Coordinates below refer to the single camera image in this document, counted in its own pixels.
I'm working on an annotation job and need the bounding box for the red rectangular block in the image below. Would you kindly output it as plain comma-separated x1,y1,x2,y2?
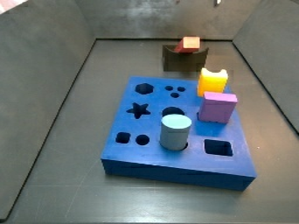
174,37,201,53

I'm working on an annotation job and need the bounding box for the blue shape sorter board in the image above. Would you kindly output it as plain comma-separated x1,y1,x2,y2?
101,76,258,191

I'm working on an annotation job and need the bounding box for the black curved fixture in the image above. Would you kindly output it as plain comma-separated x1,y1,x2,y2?
163,45,210,72

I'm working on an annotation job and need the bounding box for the grey-blue cylinder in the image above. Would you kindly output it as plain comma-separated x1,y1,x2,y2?
161,114,193,151

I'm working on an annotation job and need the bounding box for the purple rectangular block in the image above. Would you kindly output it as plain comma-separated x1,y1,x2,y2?
199,92,239,123

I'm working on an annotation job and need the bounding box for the yellow notched block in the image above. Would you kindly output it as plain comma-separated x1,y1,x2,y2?
198,67,229,96

